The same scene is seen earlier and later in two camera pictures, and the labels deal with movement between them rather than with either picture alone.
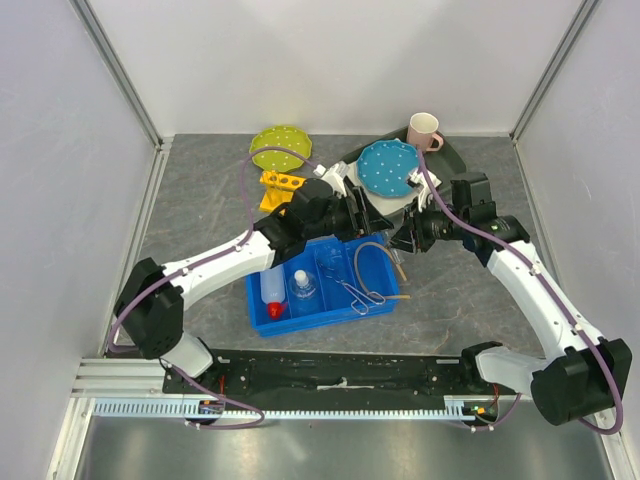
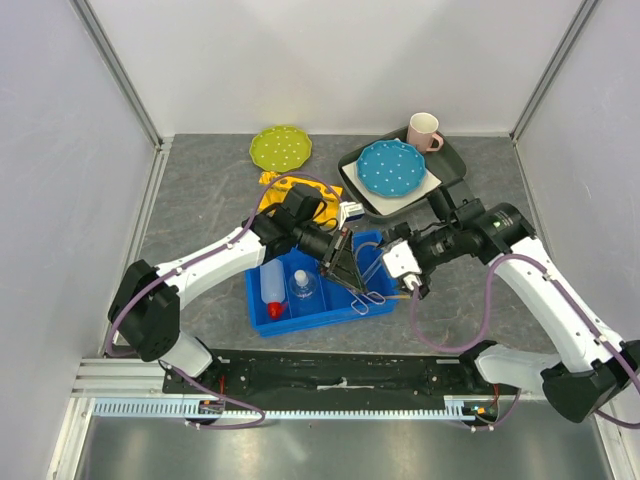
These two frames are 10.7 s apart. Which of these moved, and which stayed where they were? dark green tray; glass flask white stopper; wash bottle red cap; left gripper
Moved: left gripper
Stayed: wash bottle red cap; glass flask white stopper; dark green tray
